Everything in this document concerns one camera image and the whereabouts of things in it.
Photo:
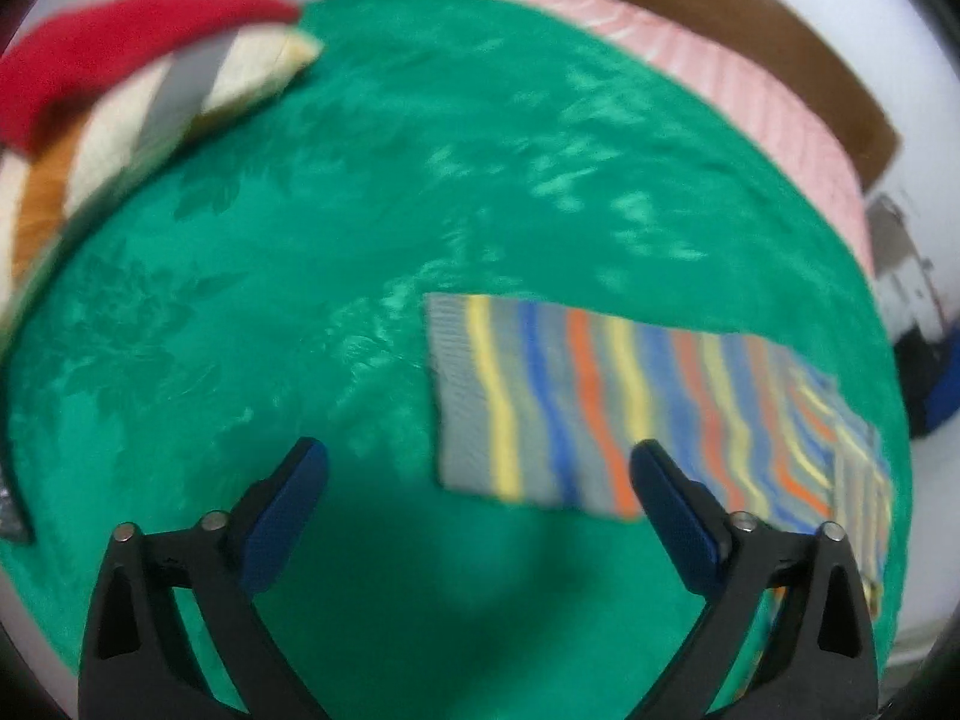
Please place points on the blue garment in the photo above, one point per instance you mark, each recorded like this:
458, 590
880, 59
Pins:
943, 409

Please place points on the white desk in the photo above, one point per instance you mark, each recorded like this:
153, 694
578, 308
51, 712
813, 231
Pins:
904, 270

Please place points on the red knit cloth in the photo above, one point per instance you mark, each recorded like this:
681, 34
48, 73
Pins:
90, 60

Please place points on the smartphone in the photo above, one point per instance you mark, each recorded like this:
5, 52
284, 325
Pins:
11, 510

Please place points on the black jacket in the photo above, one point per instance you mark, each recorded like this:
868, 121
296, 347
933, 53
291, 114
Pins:
919, 360

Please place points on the striped pillow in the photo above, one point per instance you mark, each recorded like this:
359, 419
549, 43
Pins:
105, 157

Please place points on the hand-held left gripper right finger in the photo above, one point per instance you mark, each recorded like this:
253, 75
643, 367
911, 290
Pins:
679, 521

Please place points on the striped knit sweater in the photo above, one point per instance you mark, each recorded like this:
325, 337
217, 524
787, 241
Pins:
570, 405

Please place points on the pink striped bed sheet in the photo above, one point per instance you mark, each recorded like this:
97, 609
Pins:
712, 75

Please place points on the wooden headboard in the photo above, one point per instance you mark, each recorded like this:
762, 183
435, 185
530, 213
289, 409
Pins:
765, 22

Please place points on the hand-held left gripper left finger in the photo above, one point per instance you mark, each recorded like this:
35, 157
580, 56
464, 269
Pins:
281, 525

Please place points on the green blanket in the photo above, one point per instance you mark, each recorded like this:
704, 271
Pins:
300, 240

